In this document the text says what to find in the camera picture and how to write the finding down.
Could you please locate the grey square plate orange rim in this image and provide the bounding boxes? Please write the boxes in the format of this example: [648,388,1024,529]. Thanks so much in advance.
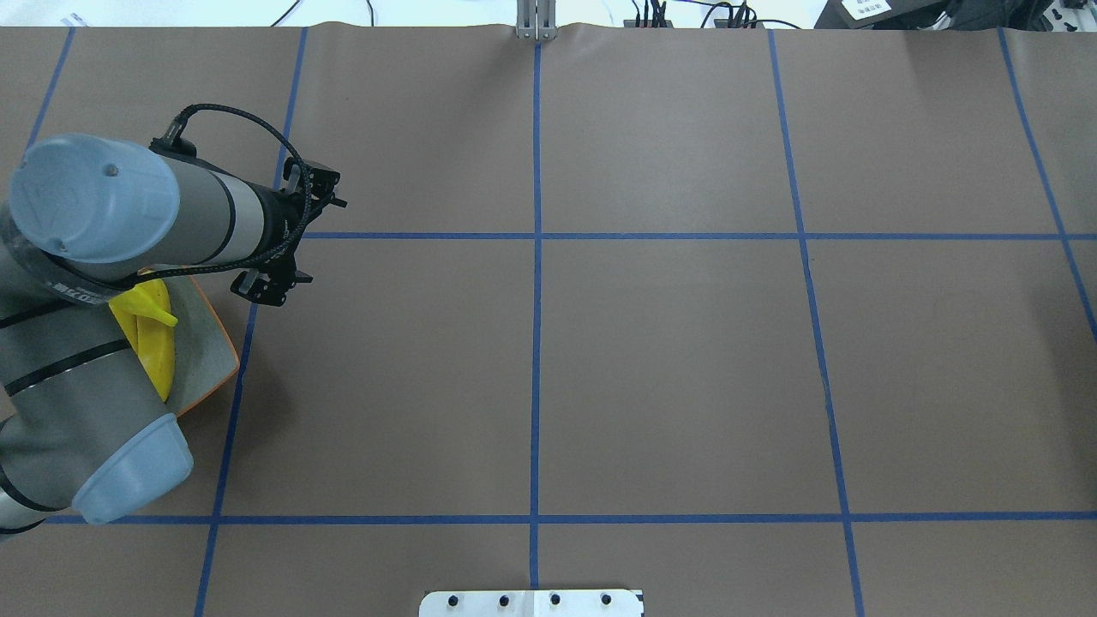
[162,277,240,416]

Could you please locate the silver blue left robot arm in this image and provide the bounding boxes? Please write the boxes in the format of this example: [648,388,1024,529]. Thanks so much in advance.
[3,133,344,539]

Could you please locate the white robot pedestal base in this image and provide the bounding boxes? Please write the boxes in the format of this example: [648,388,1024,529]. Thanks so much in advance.
[418,588,645,616]

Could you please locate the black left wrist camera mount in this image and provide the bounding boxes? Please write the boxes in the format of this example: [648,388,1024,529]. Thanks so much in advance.
[149,122,197,159]

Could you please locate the aluminium frame post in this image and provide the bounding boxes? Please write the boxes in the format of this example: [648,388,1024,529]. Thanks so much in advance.
[516,0,559,42]

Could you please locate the black box white label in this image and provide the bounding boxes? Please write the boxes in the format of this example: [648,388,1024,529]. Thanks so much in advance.
[812,1,950,30]

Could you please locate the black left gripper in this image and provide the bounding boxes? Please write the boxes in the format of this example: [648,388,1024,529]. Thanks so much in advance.
[231,158,348,306]

